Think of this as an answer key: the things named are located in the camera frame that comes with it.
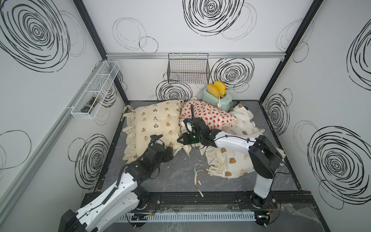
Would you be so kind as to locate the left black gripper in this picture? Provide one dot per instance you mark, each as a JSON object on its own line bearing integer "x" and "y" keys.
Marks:
{"x": 167, "y": 153}

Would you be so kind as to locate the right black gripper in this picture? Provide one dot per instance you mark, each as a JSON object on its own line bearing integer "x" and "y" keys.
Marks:
{"x": 185, "y": 141}

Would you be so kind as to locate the strawberry print pillow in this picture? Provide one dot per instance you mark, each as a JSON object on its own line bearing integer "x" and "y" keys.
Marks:
{"x": 214, "y": 118}

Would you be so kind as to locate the cream bear pillow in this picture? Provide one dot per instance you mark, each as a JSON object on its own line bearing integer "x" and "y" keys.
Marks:
{"x": 156, "y": 119}

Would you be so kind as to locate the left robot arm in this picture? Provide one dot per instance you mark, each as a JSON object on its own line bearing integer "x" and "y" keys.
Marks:
{"x": 125, "y": 195}

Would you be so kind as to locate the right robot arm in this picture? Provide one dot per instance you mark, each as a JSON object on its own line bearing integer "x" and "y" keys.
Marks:
{"x": 263, "y": 154}

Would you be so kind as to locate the mint green toaster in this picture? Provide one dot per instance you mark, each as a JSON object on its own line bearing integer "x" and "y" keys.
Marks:
{"x": 224, "y": 103}

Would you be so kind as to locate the cream bear pillowcase right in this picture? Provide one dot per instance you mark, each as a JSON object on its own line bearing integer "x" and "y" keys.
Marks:
{"x": 234, "y": 161}

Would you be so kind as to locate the front yellow toast slice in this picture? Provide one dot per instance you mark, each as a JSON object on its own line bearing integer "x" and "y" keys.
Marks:
{"x": 211, "y": 89}

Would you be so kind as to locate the yellow toast slice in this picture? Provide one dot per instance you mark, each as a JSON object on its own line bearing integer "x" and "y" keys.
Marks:
{"x": 211, "y": 89}
{"x": 221, "y": 87}

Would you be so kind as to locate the rear yellow toast slice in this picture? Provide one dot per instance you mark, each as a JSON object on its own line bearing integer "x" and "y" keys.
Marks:
{"x": 221, "y": 87}

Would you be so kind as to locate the dark item in shelf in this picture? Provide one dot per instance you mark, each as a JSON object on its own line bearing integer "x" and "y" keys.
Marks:
{"x": 92, "y": 102}

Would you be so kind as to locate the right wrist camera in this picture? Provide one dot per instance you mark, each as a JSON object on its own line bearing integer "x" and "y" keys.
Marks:
{"x": 190, "y": 127}

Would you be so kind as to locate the black wire basket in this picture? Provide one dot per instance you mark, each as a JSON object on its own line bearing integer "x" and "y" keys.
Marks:
{"x": 188, "y": 68}

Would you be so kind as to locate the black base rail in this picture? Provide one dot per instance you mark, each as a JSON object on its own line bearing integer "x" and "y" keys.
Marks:
{"x": 243, "y": 199}

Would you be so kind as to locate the white wire shelf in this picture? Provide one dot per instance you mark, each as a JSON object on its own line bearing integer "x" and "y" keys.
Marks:
{"x": 101, "y": 85}

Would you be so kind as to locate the white slotted cable duct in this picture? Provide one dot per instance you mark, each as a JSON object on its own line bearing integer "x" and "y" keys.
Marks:
{"x": 187, "y": 217}

